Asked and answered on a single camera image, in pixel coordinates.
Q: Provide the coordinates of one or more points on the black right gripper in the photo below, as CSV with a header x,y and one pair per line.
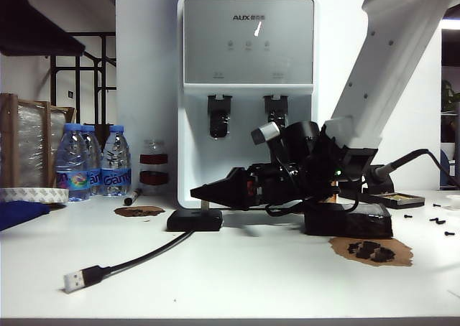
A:
x,y
273,186

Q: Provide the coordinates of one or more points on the silver USB flash drive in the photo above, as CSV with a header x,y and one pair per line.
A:
x,y
205,205

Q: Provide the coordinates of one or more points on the black rectangular box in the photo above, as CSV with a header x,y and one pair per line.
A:
x,y
345,229

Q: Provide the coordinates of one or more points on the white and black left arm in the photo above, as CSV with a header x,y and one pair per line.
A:
x,y
28,28

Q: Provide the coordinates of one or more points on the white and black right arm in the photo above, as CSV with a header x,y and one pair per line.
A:
x,y
388,53

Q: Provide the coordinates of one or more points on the black USB hub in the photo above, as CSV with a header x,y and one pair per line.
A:
x,y
194,222

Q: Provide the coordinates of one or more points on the black dispenser tap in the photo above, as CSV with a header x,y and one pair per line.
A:
x,y
219,117
275,107

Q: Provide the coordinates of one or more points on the clear jar red bands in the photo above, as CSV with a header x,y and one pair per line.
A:
x,y
153,159

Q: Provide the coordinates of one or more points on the small brown paper patch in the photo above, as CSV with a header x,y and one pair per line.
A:
x,y
138,212

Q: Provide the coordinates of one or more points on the black marker pen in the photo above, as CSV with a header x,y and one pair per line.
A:
x,y
131,197

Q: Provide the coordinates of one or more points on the water bottle blue label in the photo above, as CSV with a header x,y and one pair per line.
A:
x,y
115,161
94,153

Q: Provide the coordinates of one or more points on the white water dispenser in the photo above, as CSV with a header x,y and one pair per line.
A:
x,y
248,35

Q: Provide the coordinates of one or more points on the water bottle colourful label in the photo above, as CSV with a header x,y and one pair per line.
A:
x,y
72,161

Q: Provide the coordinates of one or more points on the black stair railing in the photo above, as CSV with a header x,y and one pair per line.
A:
x,y
100,71

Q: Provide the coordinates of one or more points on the large brown paper patch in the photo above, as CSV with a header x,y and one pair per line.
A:
x,y
395,250

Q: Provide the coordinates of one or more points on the black soldering iron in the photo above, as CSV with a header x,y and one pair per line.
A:
x,y
406,159

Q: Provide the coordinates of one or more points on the white tape roll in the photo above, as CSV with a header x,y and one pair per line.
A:
x,y
32,195

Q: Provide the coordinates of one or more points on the blue cloth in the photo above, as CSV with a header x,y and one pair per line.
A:
x,y
18,213

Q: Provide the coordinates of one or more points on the white plastic lid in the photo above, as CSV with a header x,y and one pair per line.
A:
x,y
453,201

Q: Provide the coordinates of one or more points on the ceiling light strip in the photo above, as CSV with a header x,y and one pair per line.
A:
x,y
452,22

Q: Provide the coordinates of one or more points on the small wall plate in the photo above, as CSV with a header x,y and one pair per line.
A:
x,y
70,94

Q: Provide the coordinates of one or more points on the wooden frame with plastic wrap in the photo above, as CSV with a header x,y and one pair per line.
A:
x,y
12,143

